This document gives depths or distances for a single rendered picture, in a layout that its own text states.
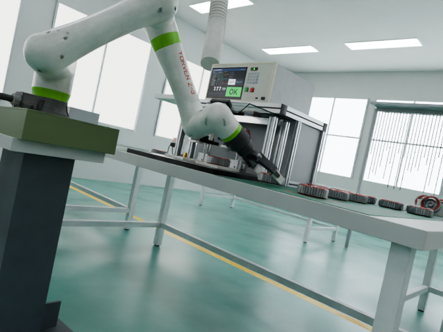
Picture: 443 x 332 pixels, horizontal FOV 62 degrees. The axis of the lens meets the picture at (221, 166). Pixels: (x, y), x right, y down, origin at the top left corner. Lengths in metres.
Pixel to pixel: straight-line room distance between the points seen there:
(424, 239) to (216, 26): 2.69
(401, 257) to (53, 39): 1.16
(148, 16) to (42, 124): 0.48
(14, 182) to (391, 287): 1.18
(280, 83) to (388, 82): 6.76
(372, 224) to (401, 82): 7.48
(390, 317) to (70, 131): 1.08
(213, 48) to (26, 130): 2.19
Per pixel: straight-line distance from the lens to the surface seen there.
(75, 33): 1.28
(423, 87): 8.31
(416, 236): 1.03
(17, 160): 1.40
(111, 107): 6.77
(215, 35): 3.30
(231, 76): 1.99
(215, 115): 1.32
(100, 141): 1.36
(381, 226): 1.05
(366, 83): 8.72
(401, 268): 1.08
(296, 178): 1.91
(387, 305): 1.11
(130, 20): 1.30
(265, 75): 1.85
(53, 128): 1.28
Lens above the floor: 0.82
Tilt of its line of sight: 1 degrees down
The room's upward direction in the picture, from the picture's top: 12 degrees clockwise
